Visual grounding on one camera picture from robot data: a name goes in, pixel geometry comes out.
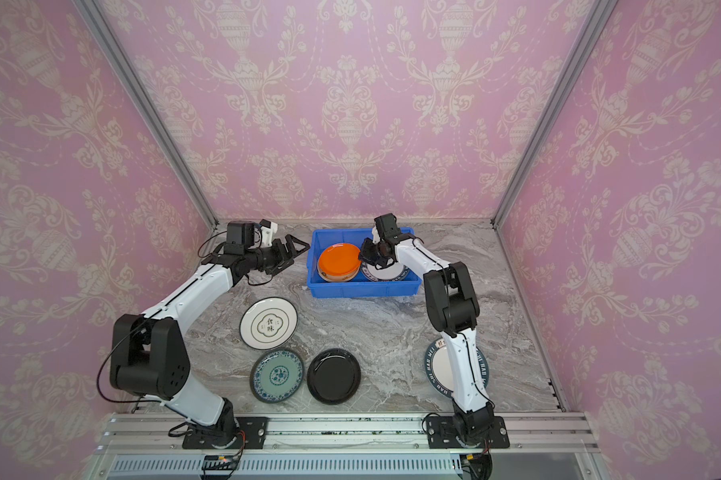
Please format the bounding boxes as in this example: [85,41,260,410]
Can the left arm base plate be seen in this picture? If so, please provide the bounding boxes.
[182,416,268,450]

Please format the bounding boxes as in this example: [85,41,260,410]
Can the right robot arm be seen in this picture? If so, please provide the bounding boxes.
[358,213,495,445]

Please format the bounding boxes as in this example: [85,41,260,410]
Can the small circuit board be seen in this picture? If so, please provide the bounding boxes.
[202,455,240,475]

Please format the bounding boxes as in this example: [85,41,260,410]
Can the white plate black flower outline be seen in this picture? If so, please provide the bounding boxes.
[240,297,298,350]

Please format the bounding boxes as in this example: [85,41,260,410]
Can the orange plate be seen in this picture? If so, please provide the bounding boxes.
[318,243,362,276]

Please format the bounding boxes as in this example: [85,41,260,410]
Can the teal patterned plate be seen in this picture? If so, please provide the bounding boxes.
[250,349,304,403]

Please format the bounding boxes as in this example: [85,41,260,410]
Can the corner aluminium post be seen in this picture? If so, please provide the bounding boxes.
[492,0,618,231]
[72,0,218,229]

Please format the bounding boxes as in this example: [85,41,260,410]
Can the blue plastic bin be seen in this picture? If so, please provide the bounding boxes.
[306,228,422,299]

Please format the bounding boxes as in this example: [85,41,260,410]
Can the small green-rim plate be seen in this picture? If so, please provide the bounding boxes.
[360,263,410,282]

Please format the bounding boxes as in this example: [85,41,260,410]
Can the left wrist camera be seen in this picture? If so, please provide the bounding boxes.
[254,219,278,248]

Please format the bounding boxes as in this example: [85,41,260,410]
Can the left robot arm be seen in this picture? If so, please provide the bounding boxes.
[98,220,310,449]

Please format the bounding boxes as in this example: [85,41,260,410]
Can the right corner aluminium post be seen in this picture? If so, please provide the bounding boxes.
[492,0,618,231]

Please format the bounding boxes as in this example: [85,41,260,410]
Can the cream plate small motifs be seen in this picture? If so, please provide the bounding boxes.
[318,271,358,283]

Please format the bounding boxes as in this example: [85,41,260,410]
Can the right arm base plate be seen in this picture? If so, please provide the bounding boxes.
[422,413,511,450]

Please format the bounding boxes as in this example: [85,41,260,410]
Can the left corner aluminium post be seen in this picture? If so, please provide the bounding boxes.
[72,0,218,229]

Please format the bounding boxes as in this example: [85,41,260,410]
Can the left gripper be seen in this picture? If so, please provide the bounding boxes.
[243,234,308,276]

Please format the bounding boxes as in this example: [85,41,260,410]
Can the large green-rim white plate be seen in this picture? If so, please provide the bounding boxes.
[424,337,490,399]

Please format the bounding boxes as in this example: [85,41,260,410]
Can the aluminium front rail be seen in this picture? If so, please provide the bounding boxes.
[83,413,609,479]

